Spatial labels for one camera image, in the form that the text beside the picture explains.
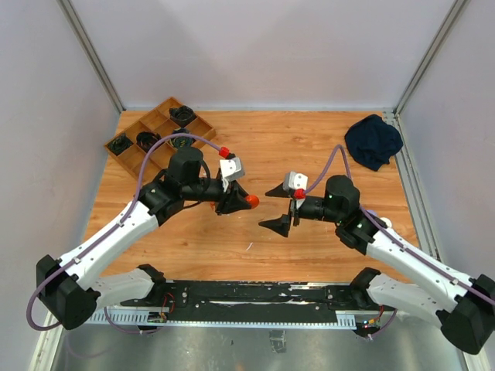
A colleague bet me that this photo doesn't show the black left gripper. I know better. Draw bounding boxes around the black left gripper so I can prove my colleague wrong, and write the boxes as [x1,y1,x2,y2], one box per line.
[183,178,253,216]

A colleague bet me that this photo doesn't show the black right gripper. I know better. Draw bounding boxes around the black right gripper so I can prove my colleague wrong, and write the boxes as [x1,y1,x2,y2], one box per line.
[259,182,343,237]

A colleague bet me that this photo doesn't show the orange earbud charging case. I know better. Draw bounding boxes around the orange earbud charging case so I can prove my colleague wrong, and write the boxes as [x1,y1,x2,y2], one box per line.
[244,195,260,209]

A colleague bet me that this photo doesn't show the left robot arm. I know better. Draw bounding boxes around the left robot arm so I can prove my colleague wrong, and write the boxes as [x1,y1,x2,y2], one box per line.
[34,148,259,330]

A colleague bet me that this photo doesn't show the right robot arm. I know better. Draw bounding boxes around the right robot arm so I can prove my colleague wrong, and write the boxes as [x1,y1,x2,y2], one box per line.
[261,172,494,355]

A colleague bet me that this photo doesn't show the white charging case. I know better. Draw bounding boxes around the white charging case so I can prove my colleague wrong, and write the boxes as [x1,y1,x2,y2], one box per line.
[381,217,392,228]

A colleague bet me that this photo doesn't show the black yellow rolled tie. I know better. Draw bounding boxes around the black yellow rolled tie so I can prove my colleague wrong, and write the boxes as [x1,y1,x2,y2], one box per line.
[169,128,196,149]

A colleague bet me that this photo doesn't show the black dotted rolled tie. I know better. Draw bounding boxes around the black dotted rolled tie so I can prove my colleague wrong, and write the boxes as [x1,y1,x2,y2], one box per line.
[169,105,196,128]

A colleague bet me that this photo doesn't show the wooden compartment tray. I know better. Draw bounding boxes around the wooden compartment tray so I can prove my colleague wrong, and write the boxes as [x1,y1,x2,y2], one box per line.
[105,97,216,183]

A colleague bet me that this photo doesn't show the black orange rolled tie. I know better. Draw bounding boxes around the black orange rolled tie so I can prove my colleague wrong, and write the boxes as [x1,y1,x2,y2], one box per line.
[136,131,161,152]

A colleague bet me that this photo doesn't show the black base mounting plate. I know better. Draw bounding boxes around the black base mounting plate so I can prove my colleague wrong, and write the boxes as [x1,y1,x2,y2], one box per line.
[117,281,380,326]

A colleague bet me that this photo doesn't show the dark blue crumpled cloth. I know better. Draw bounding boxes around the dark blue crumpled cloth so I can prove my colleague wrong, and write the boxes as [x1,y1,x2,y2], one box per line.
[344,114,404,172]

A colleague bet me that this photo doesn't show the dark green rolled tie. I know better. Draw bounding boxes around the dark green rolled tie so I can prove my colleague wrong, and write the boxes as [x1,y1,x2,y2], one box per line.
[107,133,132,156]

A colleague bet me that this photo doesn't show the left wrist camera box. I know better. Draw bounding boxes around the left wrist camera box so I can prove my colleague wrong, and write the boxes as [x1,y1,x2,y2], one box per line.
[220,157,245,182]

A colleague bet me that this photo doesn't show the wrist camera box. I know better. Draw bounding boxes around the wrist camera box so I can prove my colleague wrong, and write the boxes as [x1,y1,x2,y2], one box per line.
[220,157,245,182]
[282,171,308,192]

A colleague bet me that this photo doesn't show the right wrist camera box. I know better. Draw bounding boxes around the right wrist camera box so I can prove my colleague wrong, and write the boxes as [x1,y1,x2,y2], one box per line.
[282,171,308,192]

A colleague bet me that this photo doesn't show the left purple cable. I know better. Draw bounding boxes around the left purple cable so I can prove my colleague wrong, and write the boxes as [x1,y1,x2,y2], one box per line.
[26,133,233,333]

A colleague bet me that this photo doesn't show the aluminium frame rail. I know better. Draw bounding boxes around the aluminium frame rail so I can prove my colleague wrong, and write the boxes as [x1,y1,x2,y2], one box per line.
[29,276,492,371]

